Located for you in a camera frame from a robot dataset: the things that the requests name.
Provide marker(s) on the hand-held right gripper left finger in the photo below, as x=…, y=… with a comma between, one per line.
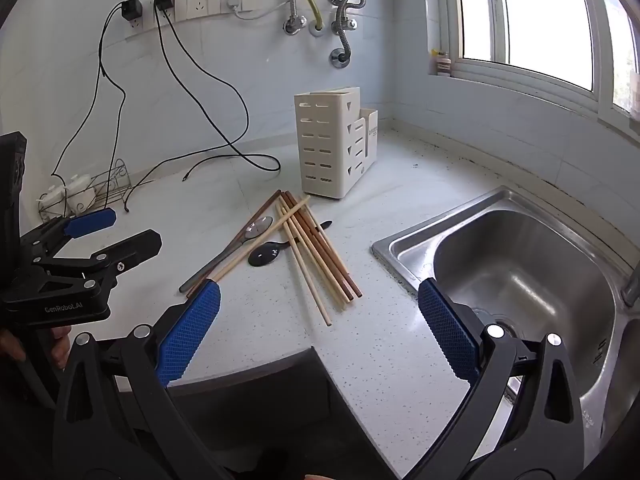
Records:
x=190, y=335

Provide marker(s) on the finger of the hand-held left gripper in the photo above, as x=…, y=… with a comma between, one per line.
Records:
x=135, y=247
x=92, y=222

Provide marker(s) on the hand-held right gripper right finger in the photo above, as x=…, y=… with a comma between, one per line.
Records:
x=447, y=332

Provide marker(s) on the black spoon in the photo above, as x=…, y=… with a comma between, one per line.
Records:
x=262, y=256

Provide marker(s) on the metal spoon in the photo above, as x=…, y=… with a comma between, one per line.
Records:
x=257, y=225

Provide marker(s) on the group of wooden chopsticks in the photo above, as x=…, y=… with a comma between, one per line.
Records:
x=320, y=260

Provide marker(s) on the cream plastic utensil holder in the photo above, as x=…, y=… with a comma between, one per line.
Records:
x=325, y=150

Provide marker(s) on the person's left hand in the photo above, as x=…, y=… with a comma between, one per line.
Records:
x=61, y=347

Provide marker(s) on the white ceramic jar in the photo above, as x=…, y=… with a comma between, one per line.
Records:
x=80, y=192
x=52, y=200

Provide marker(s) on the stainless steel sink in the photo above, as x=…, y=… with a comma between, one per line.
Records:
x=525, y=270

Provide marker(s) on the metal faucet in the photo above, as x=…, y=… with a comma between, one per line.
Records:
x=631, y=285

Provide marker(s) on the white plug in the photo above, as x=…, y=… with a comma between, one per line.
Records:
x=232, y=1

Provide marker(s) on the small white bottle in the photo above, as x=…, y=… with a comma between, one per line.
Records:
x=442, y=66

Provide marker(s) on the metal angle valve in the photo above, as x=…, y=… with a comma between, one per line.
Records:
x=350, y=24
x=295, y=25

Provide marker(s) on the white wall socket strip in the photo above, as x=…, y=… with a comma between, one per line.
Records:
x=197, y=2

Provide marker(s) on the white window frame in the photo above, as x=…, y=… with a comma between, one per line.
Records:
x=452, y=20

